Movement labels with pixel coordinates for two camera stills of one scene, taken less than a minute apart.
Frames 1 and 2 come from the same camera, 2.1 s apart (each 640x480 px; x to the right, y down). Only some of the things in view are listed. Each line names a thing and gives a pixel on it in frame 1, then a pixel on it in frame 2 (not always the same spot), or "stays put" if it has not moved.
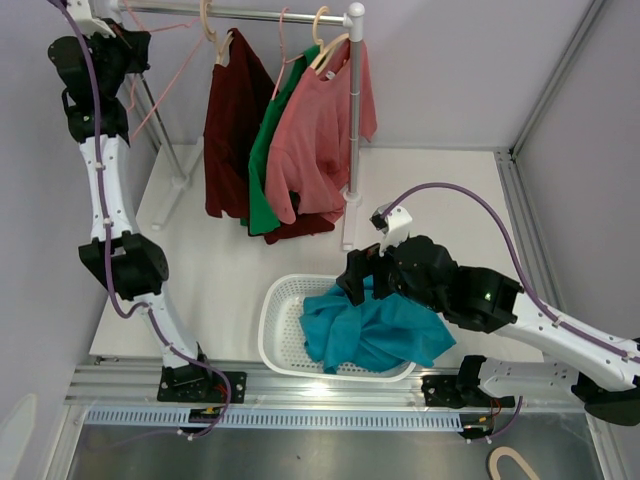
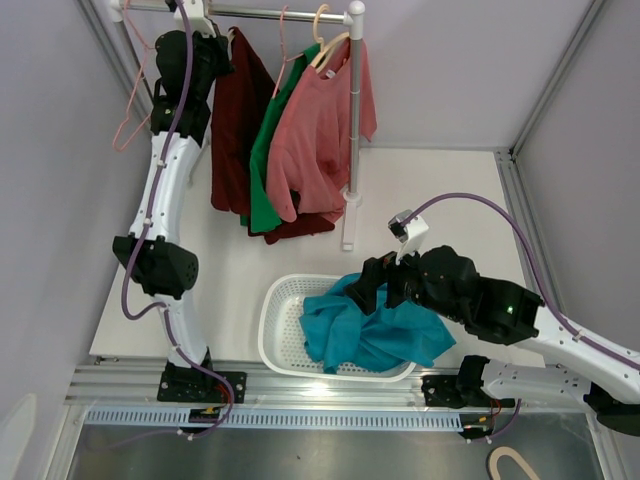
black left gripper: (133, 45) -> (220, 45)
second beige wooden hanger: (318, 62) stays put
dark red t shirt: (237, 92) stays put
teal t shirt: (378, 333) stays put
